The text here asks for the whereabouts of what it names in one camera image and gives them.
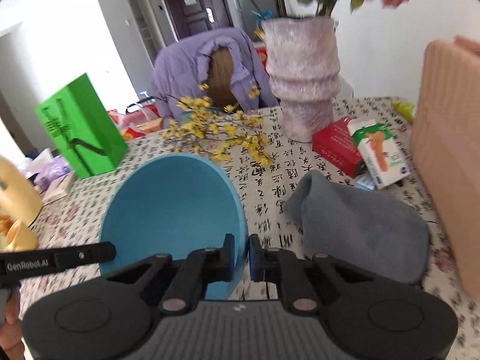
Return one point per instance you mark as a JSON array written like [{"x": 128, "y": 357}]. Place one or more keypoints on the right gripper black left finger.
[{"x": 189, "y": 278}]

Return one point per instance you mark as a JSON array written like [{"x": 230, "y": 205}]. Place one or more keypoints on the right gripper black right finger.
[{"x": 282, "y": 268}]

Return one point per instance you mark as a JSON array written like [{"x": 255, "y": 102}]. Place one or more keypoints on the person left hand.
[{"x": 11, "y": 336}]

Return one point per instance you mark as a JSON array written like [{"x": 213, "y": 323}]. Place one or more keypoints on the yellow plastic cup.
[{"x": 20, "y": 238}]

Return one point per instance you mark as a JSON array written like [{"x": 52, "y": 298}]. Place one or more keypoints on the yellow thermos jug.
[{"x": 19, "y": 199}]

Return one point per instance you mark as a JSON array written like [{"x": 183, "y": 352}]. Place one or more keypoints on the white pink flat box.
[{"x": 59, "y": 188}]

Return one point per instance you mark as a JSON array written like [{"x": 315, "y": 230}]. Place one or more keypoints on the purple tissue pack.
[{"x": 55, "y": 169}]

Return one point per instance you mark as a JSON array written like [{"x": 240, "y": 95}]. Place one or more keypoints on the grey folded cloth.
[{"x": 373, "y": 231}]

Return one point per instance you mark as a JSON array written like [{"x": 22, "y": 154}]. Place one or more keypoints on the red cardboard box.
[{"x": 335, "y": 144}]

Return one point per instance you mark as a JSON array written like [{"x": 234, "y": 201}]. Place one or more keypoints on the yellow flower branch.
[{"x": 213, "y": 132}]

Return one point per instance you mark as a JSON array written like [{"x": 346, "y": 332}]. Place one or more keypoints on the green paper shopping bag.
[{"x": 82, "y": 130}]

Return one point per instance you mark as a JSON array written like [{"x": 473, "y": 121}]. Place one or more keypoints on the white carrot print packet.
[{"x": 381, "y": 155}]

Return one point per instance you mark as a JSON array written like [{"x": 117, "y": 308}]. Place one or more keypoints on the purple jacket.
[{"x": 185, "y": 69}]

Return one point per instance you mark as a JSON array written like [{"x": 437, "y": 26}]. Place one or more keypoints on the wooden chair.
[{"x": 220, "y": 73}]

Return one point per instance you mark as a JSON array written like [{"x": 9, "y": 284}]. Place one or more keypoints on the green yellow snack bag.
[{"x": 405, "y": 109}]

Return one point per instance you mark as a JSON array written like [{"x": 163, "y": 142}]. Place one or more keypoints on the pink textured vase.
[{"x": 303, "y": 68}]

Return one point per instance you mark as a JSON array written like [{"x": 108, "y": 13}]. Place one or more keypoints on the pink small suitcase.
[{"x": 445, "y": 147}]

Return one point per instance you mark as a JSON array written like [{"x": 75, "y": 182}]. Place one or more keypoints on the dark brown entrance door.
[{"x": 191, "y": 17}]

